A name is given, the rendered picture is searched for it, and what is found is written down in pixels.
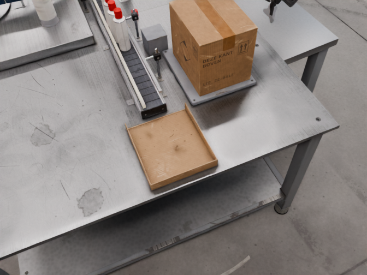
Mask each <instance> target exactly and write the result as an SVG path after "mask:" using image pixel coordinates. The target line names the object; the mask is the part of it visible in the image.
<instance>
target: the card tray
mask: <svg viewBox="0 0 367 275"><path fill-rule="evenodd" d="M125 126H126V130H127V132H128V135H129V137H130V140H131V142H132V144H133V147H134V149H135V152H136V154H137V156H138V159H139V161H140V164H141V167H142V168H143V171H144V174H145V176H146V179H147V181H148V183H149V186H150V188H151V190H154V189H157V188H160V187H162V186H165V185H167V184H170V183H173V182H175V181H178V180H181V179H183V178H186V177H188V176H191V175H194V174H196V173H199V172H201V171H204V170H206V169H209V168H212V167H214V166H217V164H218V159H217V157H216V155H215V154H214V152H213V150H212V148H211V146H210V145H209V143H208V141H207V139H206V138H205V136H204V134H203V132H202V131H201V129H200V127H199V125H198V123H197V122H196V120H195V118H194V117H193V115H192V113H191V111H190V110H189V108H188V106H187V104H186V103H185V109H183V110H180V111H177V112H174V113H171V114H169V115H166V116H163V117H160V118H157V119H154V120H151V121H148V122H145V123H142V124H139V125H136V126H134V127H131V128H127V125H126V124H125Z"/></svg>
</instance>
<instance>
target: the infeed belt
mask: <svg viewBox="0 0 367 275"><path fill-rule="evenodd" d="M92 1H93V0H92ZM96 2H97V4H98V6H99V8H100V10H101V12H102V14H103V16H104V19H105V21H106V18H105V13H104V9H103V5H102V1H101V0H96ZM94 6H95V5H94ZM95 7H96V6H95ZM96 10H97V8H96ZM97 12H98V11H97ZM98 14H99V13H98ZM99 17H100V15H99ZM100 19H101V18H100ZM106 23H107V22H106ZM103 25H104V23H103ZM104 27H105V26H104ZM106 32H107V31H106ZM107 34H108V32H107ZM110 40H111V39H110ZM111 42H112V41H111ZM112 44H113V43H112ZM130 44H131V49H130V50H129V51H127V52H122V51H121V50H120V47H119V44H117V46H118V48H119V50H120V52H121V55H122V57H123V59H124V60H125V63H126V65H127V67H128V69H129V71H130V73H131V75H132V78H133V80H134V82H135V84H136V86H137V88H138V90H139V92H140V94H141V96H142V98H143V101H144V103H145V105H146V108H143V107H142V105H141V107H142V108H143V110H144V111H147V110H150V109H153V108H156V107H159V106H162V105H163V103H162V101H161V99H160V97H159V95H158V93H157V91H156V89H155V87H154V86H153V83H152V82H151V80H150V78H149V76H148V74H147V72H146V70H145V68H144V66H143V64H142V62H141V60H140V58H139V56H138V54H137V52H136V50H135V48H134V47H133V45H132V43H131V41H130ZM113 46H114V45H113ZM114 49H115V47H114ZM115 50H116V49H115ZM116 53H117V52H116ZM117 55H118V54H117ZM118 57H119V56H118ZM119 59H120V58H119ZM120 61H121V60H120ZM121 64H122V63H121ZM122 66H123V64H122ZM123 68H124V66H123ZM125 72H126V71H125ZM126 74H127V73H126ZM127 76H128V75H127ZM128 79H129V78H128ZM129 81H130V79H129ZM130 83H131V81H130ZM131 84H132V83H131ZM132 87H133V86H132ZM133 89H134V88H133ZM134 91H135V90H134ZM136 96H137V94H136ZM137 98H138V96H137ZM138 100H139V98H138ZM139 102H140V101H139ZM140 104H141V103H140Z"/></svg>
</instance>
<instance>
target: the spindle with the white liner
mask: <svg viewBox="0 0 367 275"><path fill-rule="evenodd" d="M32 2H33V5H34V7H35V9H36V11H37V14H38V16H39V19H40V21H41V22H40V23H41V24H42V26H44V27H51V26H54V25H56V24H57V23H58V22H59V18H58V17H57V13H56V12H55V8H54V6H53V3H52V0H32Z"/></svg>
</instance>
